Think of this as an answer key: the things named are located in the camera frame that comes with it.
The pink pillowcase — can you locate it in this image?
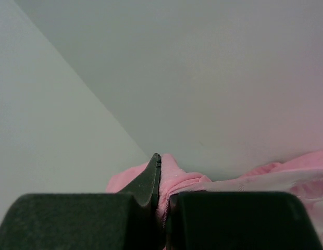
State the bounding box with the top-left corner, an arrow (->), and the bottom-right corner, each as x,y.
105,149 -> 323,227

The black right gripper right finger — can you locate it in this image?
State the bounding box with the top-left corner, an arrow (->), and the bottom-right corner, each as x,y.
165,191 -> 323,250

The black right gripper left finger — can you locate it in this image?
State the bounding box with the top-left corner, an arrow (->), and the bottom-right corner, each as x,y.
0,154 -> 162,249

